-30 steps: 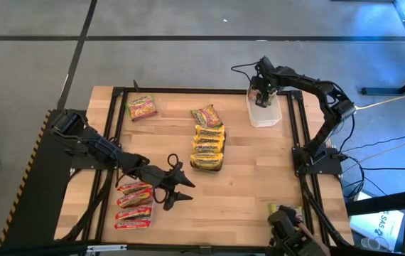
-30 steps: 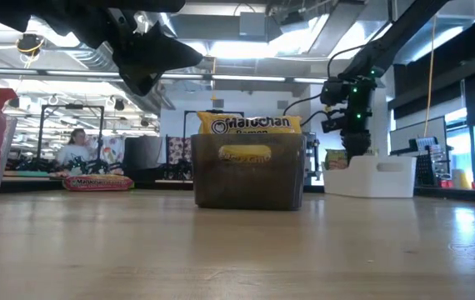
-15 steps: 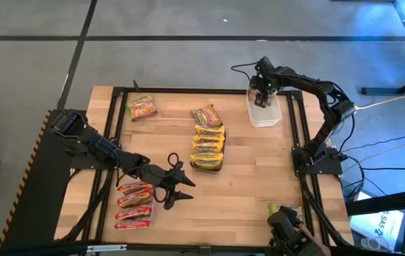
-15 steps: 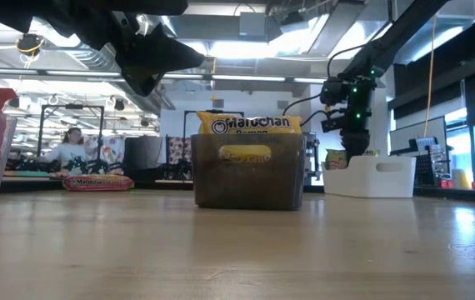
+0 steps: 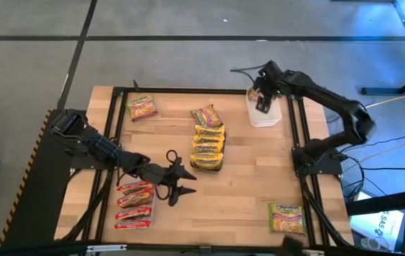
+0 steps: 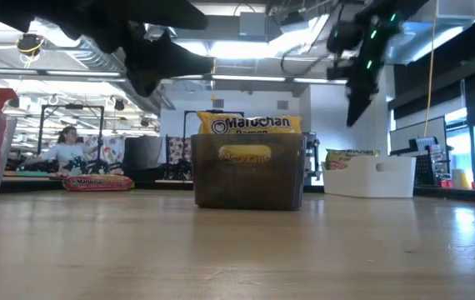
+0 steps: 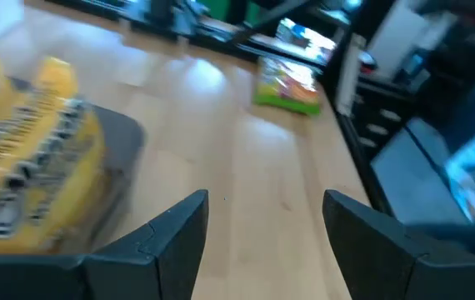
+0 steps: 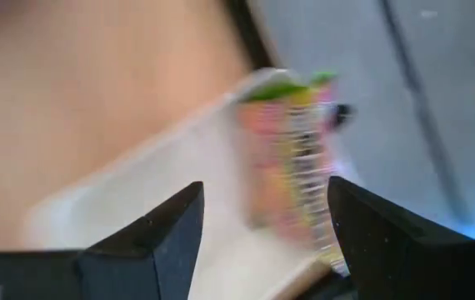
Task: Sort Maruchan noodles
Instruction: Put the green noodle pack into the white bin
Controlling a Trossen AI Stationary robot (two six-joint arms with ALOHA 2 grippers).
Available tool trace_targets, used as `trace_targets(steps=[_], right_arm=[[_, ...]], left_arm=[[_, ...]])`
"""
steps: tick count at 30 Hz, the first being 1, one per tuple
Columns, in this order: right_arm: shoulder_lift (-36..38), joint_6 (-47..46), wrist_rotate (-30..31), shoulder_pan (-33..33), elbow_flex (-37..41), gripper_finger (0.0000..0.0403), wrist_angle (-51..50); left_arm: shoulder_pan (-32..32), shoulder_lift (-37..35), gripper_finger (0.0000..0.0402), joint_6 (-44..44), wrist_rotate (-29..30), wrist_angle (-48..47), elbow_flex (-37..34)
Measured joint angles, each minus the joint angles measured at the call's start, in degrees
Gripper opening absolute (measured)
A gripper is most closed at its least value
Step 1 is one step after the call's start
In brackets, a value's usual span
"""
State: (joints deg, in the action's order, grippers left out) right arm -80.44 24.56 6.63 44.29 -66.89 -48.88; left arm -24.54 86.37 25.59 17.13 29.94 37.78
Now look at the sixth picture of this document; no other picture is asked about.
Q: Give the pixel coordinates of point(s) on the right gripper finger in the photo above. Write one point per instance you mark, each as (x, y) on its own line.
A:
(358, 104)

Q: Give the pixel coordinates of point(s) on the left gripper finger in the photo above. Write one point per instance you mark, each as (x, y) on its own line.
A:
(183, 62)

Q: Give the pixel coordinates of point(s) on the green pink shrimp ramen pack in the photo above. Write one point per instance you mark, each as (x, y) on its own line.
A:
(341, 160)

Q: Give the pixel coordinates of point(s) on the white plastic bin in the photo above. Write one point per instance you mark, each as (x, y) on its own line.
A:
(358, 183)

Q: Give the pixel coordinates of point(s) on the yellow creamy chicken ramen pack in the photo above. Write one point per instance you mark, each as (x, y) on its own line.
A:
(250, 123)

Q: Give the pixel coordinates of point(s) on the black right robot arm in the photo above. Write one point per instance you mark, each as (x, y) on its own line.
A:
(381, 25)

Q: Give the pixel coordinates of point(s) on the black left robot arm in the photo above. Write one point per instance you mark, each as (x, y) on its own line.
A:
(75, 16)

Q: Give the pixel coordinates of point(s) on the white partition panel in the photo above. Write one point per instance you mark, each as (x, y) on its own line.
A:
(404, 133)

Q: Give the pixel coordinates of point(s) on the black equipment stand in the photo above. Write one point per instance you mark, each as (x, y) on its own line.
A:
(313, 146)

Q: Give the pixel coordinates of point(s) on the long ceiling light strip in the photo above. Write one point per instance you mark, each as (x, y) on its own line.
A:
(75, 73)

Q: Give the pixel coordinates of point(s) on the grey ceiling box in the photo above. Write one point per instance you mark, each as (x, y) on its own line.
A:
(254, 25)

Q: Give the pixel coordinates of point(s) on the patterned fabric panel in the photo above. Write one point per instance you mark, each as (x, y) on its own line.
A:
(177, 152)

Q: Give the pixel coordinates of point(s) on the dark grey panel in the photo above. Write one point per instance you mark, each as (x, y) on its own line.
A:
(143, 156)

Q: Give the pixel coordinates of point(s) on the person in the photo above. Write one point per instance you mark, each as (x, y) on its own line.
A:
(64, 152)

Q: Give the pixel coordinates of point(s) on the dark grey plastic bin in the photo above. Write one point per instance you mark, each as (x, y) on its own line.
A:
(246, 187)

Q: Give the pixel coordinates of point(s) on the silver round ceiling duct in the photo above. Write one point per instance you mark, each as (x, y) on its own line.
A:
(156, 104)

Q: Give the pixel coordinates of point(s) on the grey wall box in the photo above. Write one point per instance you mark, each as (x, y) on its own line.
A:
(282, 104)
(218, 103)

